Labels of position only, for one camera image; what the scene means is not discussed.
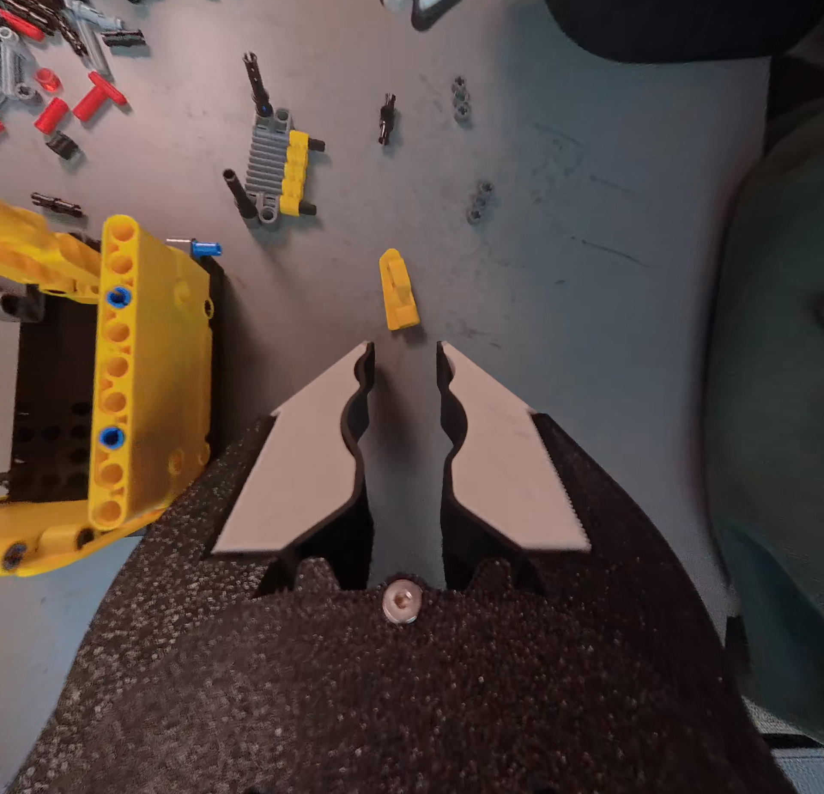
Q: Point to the black lego pin connector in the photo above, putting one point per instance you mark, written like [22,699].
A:
[386,119]

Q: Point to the yellow black lego model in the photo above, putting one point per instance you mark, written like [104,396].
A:
[154,356]

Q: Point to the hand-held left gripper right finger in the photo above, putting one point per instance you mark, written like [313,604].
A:
[515,485]

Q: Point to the yellow lego bracket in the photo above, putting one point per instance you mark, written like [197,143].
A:
[399,291]

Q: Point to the pile of small lego pins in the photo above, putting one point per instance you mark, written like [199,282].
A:
[96,95]

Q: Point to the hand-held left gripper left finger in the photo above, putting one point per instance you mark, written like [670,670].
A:
[289,485]

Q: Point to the grey yellow lego subassembly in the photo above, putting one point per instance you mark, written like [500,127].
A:
[273,163]

